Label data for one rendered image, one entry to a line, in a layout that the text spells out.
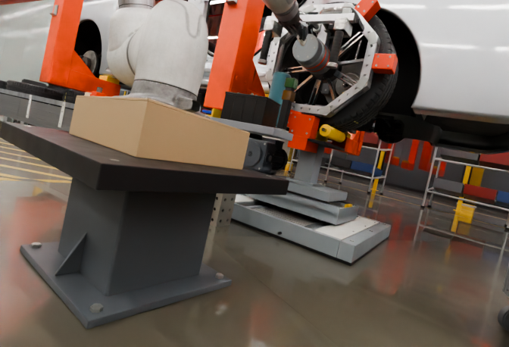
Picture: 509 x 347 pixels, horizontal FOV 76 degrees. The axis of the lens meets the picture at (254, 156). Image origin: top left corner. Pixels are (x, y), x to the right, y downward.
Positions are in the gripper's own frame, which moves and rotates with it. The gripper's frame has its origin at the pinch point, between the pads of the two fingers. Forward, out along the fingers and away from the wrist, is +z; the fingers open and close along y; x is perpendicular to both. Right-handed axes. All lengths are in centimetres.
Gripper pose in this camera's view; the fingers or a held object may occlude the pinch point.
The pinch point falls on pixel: (301, 39)
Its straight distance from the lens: 144.3
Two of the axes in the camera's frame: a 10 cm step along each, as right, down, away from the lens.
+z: 3.9, 1.6, 9.1
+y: -8.1, -4.1, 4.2
